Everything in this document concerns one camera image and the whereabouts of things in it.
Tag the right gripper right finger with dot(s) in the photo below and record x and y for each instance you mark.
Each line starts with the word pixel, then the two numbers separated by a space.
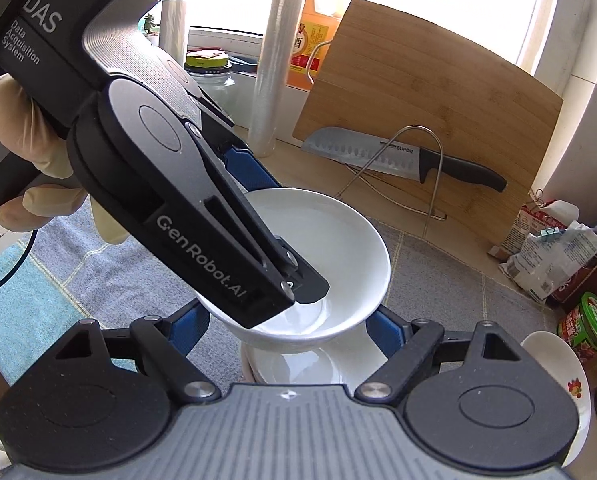
pixel 409 348

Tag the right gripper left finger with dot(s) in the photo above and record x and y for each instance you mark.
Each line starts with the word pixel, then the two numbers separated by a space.
pixel 164 345

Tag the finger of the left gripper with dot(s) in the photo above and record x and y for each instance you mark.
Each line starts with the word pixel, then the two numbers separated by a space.
pixel 271 270
pixel 248 170

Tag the white floral bowl back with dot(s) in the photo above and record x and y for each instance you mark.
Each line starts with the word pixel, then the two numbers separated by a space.
pixel 342 246

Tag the white floral bowl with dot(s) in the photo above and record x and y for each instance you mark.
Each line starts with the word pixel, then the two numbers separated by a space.
pixel 347 360
pixel 342 246

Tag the white floral bowl front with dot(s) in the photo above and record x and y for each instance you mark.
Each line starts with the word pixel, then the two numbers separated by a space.
pixel 347 360

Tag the white fruit plate back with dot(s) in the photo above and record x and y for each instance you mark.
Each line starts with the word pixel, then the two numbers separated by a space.
pixel 563 365

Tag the white gloved left hand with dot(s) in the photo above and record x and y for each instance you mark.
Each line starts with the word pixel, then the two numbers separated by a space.
pixel 25 133

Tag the glass jar green lid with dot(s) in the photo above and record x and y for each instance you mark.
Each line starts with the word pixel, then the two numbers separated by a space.
pixel 211 69

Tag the white plastic bag roll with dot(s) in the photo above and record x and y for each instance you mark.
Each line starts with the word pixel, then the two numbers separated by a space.
pixel 173 30

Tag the grey checked dish towel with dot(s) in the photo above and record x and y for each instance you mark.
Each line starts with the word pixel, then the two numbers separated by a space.
pixel 69 273

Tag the white seasoning bag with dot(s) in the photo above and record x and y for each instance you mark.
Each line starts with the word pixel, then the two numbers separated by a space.
pixel 547 260

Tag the bamboo cutting board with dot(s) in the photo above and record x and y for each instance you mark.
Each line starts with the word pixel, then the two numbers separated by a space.
pixel 388 69

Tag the clear plastic wrap roll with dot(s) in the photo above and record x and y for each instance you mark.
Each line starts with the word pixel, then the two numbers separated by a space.
pixel 273 68

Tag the orange cooking oil jug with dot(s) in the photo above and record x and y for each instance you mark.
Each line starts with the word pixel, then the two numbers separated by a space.
pixel 318 23

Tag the red clipped snack bag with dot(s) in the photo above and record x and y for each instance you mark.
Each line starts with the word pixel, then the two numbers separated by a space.
pixel 535 215

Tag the green lid sauce jar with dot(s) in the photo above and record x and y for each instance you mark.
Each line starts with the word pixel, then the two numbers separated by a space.
pixel 579 328

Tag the metal wire board stand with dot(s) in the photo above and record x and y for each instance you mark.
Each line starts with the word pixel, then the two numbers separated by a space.
pixel 409 170

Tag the black handled santoku knife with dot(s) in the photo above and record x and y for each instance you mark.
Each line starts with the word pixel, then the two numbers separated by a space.
pixel 353 148

